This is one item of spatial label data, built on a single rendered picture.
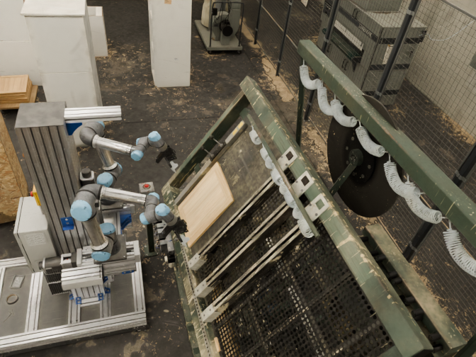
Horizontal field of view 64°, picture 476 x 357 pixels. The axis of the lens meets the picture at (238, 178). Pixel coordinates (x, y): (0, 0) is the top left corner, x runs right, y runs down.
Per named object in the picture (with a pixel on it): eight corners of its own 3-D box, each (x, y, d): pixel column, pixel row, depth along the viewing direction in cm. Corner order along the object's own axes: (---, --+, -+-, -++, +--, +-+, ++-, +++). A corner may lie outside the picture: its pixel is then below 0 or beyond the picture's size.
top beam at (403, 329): (247, 90, 310) (239, 84, 304) (255, 81, 306) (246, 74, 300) (415, 362, 161) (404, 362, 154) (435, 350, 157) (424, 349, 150)
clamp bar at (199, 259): (194, 261, 292) (168, 256, 277) (301, 151, 245) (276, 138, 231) (197, 273, 285) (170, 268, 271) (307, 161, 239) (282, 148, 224)
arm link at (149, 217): (146, 214, 244) (162, 210, 241) (144, 228, 236) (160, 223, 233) (140, 206, 239) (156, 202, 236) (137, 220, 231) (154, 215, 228)
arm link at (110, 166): (104, 184, 308) (78, 127, 273) (112, 172, 319) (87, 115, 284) (117, 185, 306) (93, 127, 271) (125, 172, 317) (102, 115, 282)
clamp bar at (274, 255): (207, 312, 264) (179, 308, 249) (331, 197, 217) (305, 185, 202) (211, 325, 257) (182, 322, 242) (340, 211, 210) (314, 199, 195)
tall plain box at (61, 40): (61, 112, 562) (30, -16, 444) (104, 110, 578) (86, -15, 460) (57, 150, 500) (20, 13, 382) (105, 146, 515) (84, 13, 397)
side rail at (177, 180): (178, 184, 357) (168, 180, 350) (253, 93, 314) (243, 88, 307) (178, 188, 353) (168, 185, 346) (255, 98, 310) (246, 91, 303)
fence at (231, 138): (178, 201, 336) (173, 200, 334) (246, 122, 299) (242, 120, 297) (178, 205, 333) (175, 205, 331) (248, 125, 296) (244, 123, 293)
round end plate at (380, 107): (312, 164, 303) (341, 71, 249) (319, 163, 305) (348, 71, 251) (365, 244, 249) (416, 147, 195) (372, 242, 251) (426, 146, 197)
